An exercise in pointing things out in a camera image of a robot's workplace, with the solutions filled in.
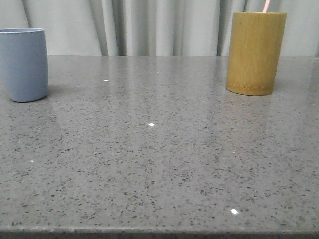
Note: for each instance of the pink chopstick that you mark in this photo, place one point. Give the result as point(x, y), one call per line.
point(266, 6)

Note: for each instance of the bamboo wooden cup holder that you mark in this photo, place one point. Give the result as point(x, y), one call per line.
point(255, 45)

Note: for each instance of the grey-white curtain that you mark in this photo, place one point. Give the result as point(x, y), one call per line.
point(129, 27)

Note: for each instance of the blue plastic cup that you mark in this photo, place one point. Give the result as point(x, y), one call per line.
point(24, 63)

